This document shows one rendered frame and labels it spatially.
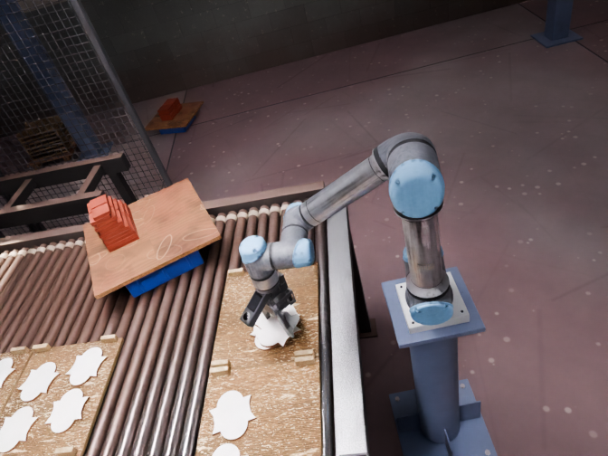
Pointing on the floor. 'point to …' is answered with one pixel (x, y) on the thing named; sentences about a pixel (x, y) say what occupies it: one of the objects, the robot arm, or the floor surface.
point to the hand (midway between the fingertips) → (279, 327)
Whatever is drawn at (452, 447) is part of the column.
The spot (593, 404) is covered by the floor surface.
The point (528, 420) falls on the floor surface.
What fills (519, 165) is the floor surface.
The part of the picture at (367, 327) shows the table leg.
